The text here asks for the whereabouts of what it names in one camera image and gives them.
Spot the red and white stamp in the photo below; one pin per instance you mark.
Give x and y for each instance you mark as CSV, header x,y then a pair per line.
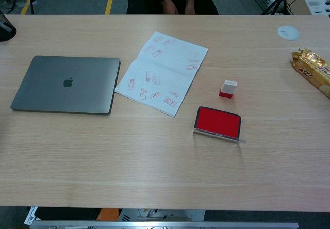
x,y
228,88

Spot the open stamped lined notebook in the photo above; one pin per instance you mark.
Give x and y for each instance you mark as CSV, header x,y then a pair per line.
x,y
159,77

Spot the red ink pad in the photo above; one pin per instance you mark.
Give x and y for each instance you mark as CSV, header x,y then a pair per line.
x,y
217,122

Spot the grey closed laptop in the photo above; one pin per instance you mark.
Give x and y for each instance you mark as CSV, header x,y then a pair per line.
x,y
64,84

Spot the orange block under table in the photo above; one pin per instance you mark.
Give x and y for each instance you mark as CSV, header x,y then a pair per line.
x,y
108,214

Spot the gold snack packet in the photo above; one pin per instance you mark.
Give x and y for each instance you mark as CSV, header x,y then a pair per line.
x,y
312,69

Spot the white printed label sheet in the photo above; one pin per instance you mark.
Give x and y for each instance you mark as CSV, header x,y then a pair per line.
x,y
31,216

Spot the black lamp base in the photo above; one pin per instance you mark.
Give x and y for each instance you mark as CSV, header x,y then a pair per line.
x,y
5,31

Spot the cardboard box with foam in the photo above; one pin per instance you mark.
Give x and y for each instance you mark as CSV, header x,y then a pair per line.
x,y
315,3

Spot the aluminium profile rail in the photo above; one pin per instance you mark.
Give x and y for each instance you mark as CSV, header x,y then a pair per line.
x,y
154,225

